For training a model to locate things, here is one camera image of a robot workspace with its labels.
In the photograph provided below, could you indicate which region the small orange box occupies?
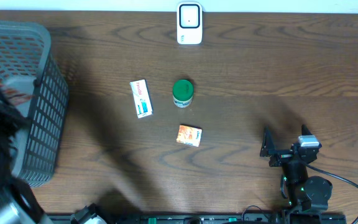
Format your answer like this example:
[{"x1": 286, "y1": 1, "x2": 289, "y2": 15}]
[{"x1": 176, "y1": 125, "x2": 203, "y2": 147}]

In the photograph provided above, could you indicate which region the green lidded jar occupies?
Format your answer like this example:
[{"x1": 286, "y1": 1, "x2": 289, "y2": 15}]
[{"x1": 172, "y1": 80, "x2": 194, "y2": 108}]

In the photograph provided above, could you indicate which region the orange Top candy bar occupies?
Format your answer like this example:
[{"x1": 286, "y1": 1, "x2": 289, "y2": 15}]
[{"x1": 0, "y1": 83, "x2": 33, "y2": 106}]

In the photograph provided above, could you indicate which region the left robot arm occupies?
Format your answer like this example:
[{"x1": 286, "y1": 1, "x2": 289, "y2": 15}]
[{"x1": 0, "y1": 89, "x2": 53, "y2": 224}]

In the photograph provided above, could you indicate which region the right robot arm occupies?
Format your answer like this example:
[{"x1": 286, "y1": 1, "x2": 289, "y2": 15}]
[{"x1": 260, "y1": 125, "x2": 333, "y2": 223}]

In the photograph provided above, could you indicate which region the grey plastic basket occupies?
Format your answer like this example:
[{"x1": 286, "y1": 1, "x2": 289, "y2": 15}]
[{"x1": 0, "y1": 21, "x2": 69, "y2": 187}]

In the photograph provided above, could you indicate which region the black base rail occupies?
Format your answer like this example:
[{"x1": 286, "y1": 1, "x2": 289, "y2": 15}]
[{"x1": 49, "y1": 212, "x2": 347, "y2": 224}]

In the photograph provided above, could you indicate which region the right black cable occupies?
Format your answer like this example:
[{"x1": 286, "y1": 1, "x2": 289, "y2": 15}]
[{"x1": 305, "y1": 163, "x2": 358, "y2": 224}]

